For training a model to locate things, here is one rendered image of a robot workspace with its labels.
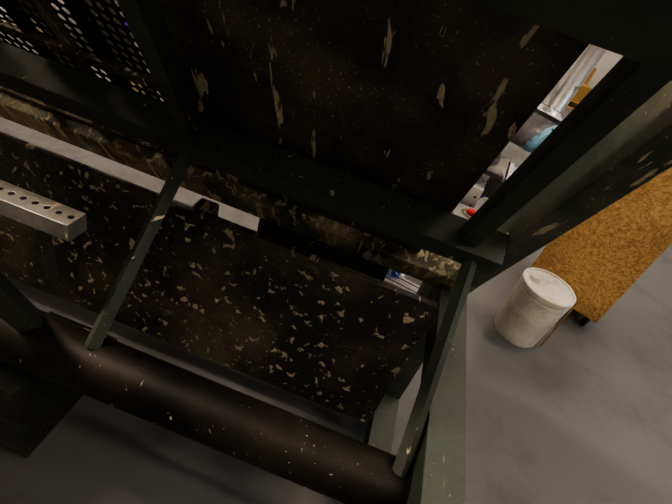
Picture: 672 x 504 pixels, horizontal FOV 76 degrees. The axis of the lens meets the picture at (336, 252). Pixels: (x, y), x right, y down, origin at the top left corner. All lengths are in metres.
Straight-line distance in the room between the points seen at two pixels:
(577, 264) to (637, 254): 0.31
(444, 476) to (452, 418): 0.14
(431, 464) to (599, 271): 2.19
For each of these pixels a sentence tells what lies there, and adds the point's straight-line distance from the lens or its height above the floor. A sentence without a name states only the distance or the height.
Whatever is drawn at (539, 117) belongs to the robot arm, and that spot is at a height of 1.27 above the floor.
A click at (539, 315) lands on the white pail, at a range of 2.57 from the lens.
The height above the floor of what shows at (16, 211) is 1.01.
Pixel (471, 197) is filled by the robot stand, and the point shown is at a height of 0.95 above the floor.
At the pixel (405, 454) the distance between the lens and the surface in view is 1.03.
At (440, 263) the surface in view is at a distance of 1.37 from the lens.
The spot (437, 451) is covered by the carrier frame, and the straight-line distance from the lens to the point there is 1.03.
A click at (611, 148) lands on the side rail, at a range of 0.83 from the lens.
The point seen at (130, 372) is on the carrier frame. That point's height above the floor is 0.72.
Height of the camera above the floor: 1.60
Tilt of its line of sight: 37 degrees down
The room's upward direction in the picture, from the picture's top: 19 degrees clockwise
